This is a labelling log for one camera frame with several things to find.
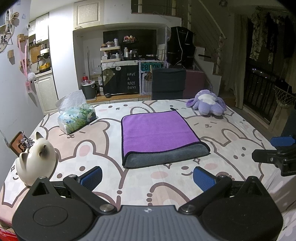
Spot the dark chair back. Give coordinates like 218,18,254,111
152,68,186,100

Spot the dark grey trash bin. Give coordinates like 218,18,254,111
81,81,97,100

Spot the white ceramic cat figurine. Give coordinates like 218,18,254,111
15,132,58,186

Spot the purple plush toy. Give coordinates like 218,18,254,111
186,89,227,116

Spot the purple and grey towel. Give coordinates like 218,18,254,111
121,110,210,169

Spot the white drawer cabinet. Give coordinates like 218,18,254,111
86,94,152,104

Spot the floral tissue pack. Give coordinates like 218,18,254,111
55,90,97,135

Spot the small brown framed card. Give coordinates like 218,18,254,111
9,131,28,157

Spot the teal poster sign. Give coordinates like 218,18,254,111
140,62,164,72

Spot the maroon cushioned panel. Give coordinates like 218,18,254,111
183,70,206,99

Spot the black have a nice day cloth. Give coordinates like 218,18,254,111
102,65,139,95

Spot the white countertop shelf rack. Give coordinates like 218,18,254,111
100,46,121,63

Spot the black hanging garment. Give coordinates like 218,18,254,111
166,26,196,69

